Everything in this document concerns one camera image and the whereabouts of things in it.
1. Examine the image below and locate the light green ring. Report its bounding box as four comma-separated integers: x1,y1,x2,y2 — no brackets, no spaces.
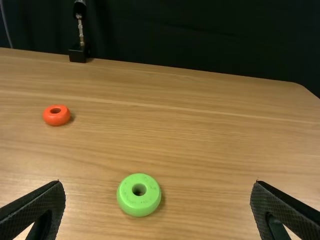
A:
116,173,162,218

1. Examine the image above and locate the orange ring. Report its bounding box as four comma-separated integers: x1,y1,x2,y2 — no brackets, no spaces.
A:
42,104,71,127

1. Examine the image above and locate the dark grey cable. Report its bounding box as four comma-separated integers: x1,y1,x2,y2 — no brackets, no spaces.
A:
0,9,14,49

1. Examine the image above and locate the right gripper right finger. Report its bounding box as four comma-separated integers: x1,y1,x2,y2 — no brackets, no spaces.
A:
250,180,320,240

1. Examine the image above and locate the black clamp stand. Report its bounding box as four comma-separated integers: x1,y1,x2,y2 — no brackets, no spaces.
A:
68,0,91,64

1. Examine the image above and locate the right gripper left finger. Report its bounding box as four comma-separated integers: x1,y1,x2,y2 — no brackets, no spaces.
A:
0,179,67,240

